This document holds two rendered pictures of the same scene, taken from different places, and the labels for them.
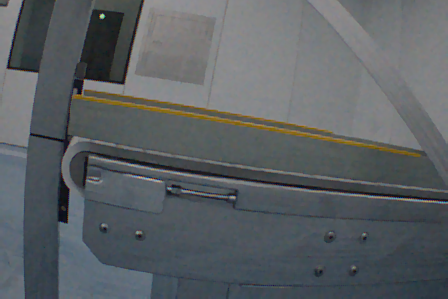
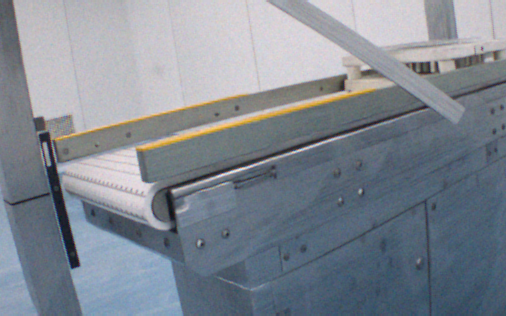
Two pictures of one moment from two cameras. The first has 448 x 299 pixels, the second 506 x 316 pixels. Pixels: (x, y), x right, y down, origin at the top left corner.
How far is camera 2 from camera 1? 0.25 m
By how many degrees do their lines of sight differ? 27
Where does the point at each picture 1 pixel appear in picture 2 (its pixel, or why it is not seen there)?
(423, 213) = (392, 130)
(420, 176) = (380, 104)
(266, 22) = (34, 17)
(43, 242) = (62, 299)
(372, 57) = (338, 32)
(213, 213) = (265, 189)
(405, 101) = (374, 56)
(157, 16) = not seen: outside the picture
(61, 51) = (13, 114)
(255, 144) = (275, 128)
